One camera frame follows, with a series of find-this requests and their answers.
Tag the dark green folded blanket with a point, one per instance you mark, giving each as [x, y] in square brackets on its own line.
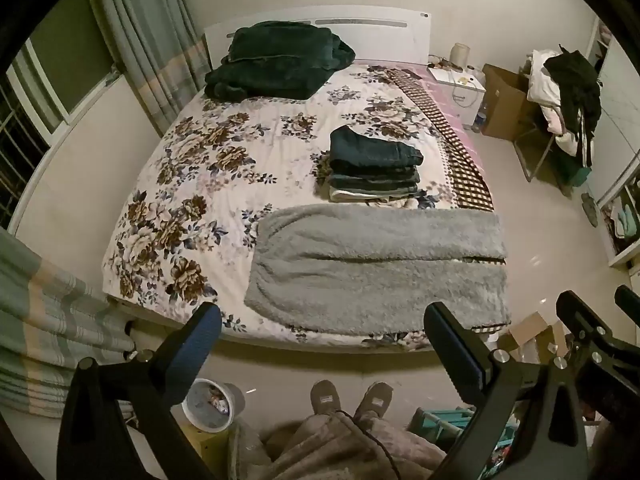
[280, 60]

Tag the light folded pants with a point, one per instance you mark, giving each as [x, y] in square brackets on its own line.
[365, 197]

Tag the white nightstand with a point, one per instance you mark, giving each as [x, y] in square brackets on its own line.
[462, 90]

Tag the dark folded pants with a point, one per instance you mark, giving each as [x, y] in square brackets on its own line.
[375, 172]

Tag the grey fluffy pants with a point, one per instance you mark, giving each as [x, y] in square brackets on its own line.
[370, 270]

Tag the folding chair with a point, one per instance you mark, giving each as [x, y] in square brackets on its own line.
[550, 155]

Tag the brown checked blanket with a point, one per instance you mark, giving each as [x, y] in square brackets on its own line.
[450, 135]

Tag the person's fluffy brown robe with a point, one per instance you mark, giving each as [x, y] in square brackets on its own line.
[320, 452]

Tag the plastic bottle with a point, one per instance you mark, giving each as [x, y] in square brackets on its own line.
[481, 119]

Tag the window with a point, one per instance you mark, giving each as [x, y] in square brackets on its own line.
[35, 105]

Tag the grey slipper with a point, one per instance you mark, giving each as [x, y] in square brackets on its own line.
[374, 400]
[326, 396]

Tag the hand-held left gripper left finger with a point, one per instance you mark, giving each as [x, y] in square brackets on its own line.
[200, 332]

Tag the floral bed sheet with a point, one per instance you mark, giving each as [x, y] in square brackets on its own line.
[225, 185]

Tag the green striped curtain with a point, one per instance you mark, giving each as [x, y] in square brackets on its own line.
[45, 330]
[145, 30]

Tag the grey trash bin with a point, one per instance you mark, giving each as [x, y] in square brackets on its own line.
[212, 405]

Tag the teal plastic basket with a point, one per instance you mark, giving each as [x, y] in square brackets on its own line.
[450, 422]

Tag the white bed headboard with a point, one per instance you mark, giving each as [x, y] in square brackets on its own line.
[380, 35]

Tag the person's right forearm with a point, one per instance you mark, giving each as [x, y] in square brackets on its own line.
[615, 452]

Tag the dark round floor object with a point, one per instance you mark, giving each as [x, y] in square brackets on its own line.
[591, 210]

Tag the pink bed sheet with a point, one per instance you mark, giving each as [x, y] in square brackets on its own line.
[452, 105]

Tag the white wardrobe shelf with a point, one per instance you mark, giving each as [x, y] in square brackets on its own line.
[622, 170]

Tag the grey-blue folded jeans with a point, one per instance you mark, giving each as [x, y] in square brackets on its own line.
[375, 186]

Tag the yellow box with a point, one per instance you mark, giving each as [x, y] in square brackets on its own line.
[210, 452]

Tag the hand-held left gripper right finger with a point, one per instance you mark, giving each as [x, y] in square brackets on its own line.
[447, 345]

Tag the white jar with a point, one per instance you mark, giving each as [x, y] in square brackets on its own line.
[459, 55]

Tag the black jacket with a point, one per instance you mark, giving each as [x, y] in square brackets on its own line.
[575, 85]

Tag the small cardboard box on floor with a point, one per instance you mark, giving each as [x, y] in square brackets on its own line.
[532, 330]

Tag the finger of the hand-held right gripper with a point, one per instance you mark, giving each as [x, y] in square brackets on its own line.
[629, 300]
[582, 317]

